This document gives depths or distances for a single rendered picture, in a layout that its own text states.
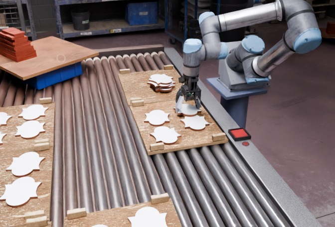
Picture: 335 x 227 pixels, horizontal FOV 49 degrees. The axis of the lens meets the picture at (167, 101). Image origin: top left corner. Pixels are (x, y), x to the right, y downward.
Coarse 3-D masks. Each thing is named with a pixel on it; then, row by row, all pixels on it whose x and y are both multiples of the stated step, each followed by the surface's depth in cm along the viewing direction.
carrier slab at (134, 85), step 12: (132, 72) 219; (144, 72) 219; (156, 72) 219; (168, 72) 219; (132, 84) 204; (144, 84) 204; (180, 84) 204; (132, 96) 190; (144, 96) 190; (156, 96) 190; (168, 96) 190
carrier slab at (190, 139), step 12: (132, 108) 179; (144, 108) 179; (156, 108) 179; (168, 108) 179; (144, 132) 159; (180, 132) 159; (192, 132) 159; (204, 132) 159; (216, 132) 159; (144, 144) 152; (180, 144) 151; (192, 144) 151; (204, 144) 152
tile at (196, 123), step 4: (196, 116) 170; (180, 120) 167; (184, 120) 166; (188, 120) 166; (192, 120) 166; (196, 120) 166; (200, 120) 166; (204, 120) 166; (184, 124) 164; (188, 124) 163; (192, 124) 163; (196, 124) 163; (200, 124) 163; (204, 124) 163; (208, 124) 164; (188, 128) 162; (192, 128) 160; (196, 128) 160; (200, 128) 160; (204, 128) 162
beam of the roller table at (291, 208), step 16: (176, 64) 236; (208, 96) 195; (208, 112) 182; (224, 112) 180; (224, 128) 166; (240, 144) 155; (256, 160) 145; (256, 176) 137; (272, 176) 136; (272, 192) 128; (288, 192) 128; (288, 208) 121; (304, 208) 121; (304, 224) 115; (320, 224) 115
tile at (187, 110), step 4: (184, 104) 180; (188, 104) 180; (184, 108) 175; (188, 108) 175; (192, 108) 175; (196, 108) 175; (180, 112) 170; (184, 112) 171; (188, 112) 171; (192, 112) 171; (196, 112) 171; (200, 112) 173; (188, 116) 169; (192, 116) 169
